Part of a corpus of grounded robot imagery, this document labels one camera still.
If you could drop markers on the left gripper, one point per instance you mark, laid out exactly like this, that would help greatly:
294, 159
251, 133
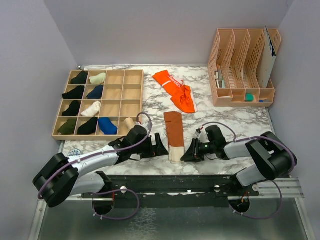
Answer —
155, 150

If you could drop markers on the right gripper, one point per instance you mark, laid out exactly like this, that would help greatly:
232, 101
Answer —
193, 154

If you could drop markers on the rust brown underwear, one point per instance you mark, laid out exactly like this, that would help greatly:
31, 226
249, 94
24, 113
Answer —
175, 135

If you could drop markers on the bright orange underwear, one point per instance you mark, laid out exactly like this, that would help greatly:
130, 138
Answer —
181, 95

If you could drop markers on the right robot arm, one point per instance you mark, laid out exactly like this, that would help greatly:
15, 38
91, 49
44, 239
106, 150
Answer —
272, 158

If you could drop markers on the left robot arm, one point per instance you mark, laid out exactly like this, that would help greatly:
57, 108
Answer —
64, 176

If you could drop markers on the beige rolled underwear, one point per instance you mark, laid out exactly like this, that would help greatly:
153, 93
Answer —
129, 122

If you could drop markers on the blue rolled underwear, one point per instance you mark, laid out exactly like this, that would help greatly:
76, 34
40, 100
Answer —
106, 126

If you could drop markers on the black rolled underwear bottom row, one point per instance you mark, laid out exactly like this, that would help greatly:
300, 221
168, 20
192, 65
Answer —
89, 127

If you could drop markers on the white rolled underwear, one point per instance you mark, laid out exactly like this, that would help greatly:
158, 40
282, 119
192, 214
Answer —
90, 108

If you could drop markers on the navy rolled underwear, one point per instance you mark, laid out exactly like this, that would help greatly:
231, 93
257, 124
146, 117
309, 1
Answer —
96, 93

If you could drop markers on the light green rolled underwear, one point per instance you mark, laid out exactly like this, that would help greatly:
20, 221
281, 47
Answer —
98, 79

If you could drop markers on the dark green rolled underwear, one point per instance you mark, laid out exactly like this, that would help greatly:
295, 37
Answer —
68, 128

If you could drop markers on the black rolled underwear third row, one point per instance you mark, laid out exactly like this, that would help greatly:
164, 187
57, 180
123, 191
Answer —
70, 108

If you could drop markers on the black rolled underwear second row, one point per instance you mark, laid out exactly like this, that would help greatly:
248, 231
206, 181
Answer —
74, 94

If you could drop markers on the black rolled underwear top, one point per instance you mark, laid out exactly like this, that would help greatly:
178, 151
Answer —
80, 79

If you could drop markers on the wooden compartment organizer tray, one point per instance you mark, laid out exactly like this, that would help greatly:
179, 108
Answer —
122, 98

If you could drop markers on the green object in rack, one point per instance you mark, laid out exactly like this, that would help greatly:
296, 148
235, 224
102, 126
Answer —
249, 97

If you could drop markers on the blue white round tin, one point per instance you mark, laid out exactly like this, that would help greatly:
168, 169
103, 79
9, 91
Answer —
74, 152

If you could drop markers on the pink plastic file rack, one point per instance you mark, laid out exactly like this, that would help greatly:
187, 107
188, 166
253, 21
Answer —
232, 67

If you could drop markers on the white board in rack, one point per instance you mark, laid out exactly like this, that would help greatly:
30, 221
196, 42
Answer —
267, 60

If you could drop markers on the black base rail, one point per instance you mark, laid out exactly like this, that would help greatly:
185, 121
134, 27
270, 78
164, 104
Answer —
121, 190

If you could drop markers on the aluminium extrusion rail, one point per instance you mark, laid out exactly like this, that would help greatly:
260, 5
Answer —
289, 187

